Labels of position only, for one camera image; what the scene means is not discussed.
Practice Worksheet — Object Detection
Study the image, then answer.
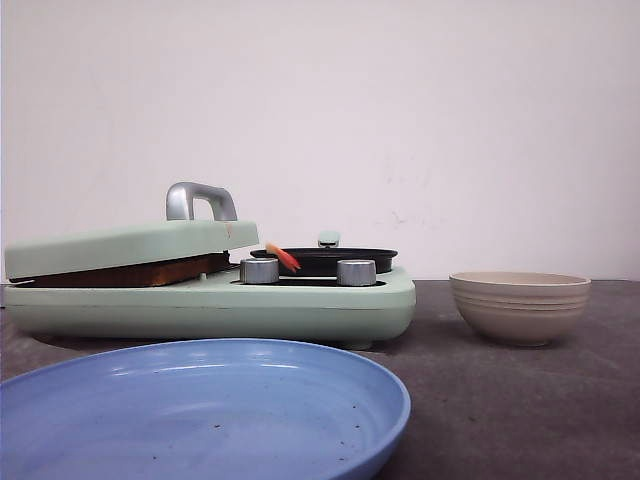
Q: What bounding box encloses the breakfast maker hinged lid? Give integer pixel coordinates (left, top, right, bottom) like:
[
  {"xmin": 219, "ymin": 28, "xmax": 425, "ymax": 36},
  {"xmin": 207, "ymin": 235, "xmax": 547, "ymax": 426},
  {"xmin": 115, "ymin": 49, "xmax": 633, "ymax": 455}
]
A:
[{"xmin": 4, "ymin": 182, "xmax": 259, "ymax": 281}]

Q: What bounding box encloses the white bread slice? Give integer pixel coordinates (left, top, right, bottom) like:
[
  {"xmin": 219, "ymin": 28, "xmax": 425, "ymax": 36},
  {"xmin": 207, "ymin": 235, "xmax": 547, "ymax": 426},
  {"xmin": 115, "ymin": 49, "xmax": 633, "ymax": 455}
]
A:
[{"xmin": 10, "ymin": 251, "xmax": 235, "ymax": 288}]

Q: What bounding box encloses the beige ribbed bowl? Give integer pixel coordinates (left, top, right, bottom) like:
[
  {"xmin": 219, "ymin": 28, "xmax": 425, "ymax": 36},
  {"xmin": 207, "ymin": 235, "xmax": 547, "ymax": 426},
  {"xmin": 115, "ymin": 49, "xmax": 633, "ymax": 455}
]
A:
[{"xmin": 449, "ymin": 271, "xmax": 591, "ymax": 346}]

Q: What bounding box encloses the pink shrimp lower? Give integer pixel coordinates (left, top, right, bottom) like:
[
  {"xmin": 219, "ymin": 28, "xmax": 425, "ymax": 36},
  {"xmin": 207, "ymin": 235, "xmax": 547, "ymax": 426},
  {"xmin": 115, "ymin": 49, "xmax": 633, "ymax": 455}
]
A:
[{"xmin": 265, "ymin": 242, "xmax": 301, "ymax": 273}]

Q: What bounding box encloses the mint green breakfast maker base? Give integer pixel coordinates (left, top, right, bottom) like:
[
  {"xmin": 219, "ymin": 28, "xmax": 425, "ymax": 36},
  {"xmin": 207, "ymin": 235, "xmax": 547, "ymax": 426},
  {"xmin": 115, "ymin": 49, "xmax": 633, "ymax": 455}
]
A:
[{"xmin": 4, "ymin": 267, "xmax": 416, "ymax": 347}]

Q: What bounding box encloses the black frying pan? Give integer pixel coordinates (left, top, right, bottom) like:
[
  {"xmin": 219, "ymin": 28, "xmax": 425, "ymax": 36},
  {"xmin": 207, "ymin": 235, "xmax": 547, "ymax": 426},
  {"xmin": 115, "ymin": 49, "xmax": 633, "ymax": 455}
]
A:
[{"xmin": 250, "ymin": 230, "xmax": 398, "ymax": 277}]

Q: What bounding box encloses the right silver control knob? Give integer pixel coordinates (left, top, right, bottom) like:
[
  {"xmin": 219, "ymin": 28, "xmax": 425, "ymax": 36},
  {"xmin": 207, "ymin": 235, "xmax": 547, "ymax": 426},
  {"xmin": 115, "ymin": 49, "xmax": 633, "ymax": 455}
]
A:
[{"xmin": 336, "ymin": 259, "xmax": 377, "ymax": 287}]

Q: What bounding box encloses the silver control knob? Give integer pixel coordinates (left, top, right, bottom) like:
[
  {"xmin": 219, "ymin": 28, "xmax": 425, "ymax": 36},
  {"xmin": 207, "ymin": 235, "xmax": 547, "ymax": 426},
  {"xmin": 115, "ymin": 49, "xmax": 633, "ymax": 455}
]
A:
[
  {"xmin": 336, "ymin": 259, "xmax": 377, "ymax": 287},
  {"xmin": 240, "ymin": 258, "xmax": 279, "ymax": 285}
]

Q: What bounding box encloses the left silver control knob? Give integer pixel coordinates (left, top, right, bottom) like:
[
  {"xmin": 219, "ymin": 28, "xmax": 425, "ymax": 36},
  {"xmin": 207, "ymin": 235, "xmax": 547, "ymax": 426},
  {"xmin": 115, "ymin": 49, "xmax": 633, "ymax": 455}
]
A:
[{"xmin": 240, "ymin": 258, "xmax": 279, "ymax": 285}]

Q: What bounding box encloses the blue plate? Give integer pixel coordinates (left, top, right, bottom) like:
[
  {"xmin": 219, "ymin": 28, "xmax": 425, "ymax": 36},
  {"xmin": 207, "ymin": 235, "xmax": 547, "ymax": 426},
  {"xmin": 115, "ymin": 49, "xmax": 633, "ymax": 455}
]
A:
[{"xmin": 1, "ymin": 339, "xmax": 411, "ymax": 479}]

